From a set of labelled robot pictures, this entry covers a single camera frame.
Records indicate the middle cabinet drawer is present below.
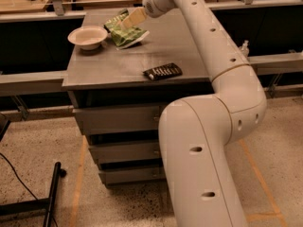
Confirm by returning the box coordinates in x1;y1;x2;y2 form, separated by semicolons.
89;140;161;164

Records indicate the black floor cable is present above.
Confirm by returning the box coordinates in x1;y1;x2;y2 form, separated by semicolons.
0;151;60;227

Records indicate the dark snack bar wrapper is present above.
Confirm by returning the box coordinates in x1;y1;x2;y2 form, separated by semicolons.
143;63;183;80

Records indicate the bottom cabinet drawer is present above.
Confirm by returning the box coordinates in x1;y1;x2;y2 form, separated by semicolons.
98;166;166;185

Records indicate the green jalapeno chip bag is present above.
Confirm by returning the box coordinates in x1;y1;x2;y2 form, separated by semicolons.
104;9;150;49

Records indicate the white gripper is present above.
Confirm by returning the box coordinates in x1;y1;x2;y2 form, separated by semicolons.
120;0;172;30

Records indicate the white paper bowl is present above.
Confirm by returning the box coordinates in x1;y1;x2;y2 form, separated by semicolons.
67;26;108;50

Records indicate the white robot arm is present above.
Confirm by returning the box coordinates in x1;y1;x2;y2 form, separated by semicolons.
143;0;267;227

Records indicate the cabinet drawer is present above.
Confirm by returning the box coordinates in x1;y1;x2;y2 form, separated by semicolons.
74;103;166;135
89;140;161;164
98;166;166;185

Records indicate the top cabinet drawer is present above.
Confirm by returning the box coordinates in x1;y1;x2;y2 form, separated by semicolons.
74;103;166;135

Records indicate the black stand base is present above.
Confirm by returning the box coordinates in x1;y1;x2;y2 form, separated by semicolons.
0;162;66;227

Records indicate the clear sanitizer bottle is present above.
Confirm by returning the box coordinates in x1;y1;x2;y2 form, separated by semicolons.
240;40;249;57

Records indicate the grey drawer cabinet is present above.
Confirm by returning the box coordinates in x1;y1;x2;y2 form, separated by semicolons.
62;9;213;174

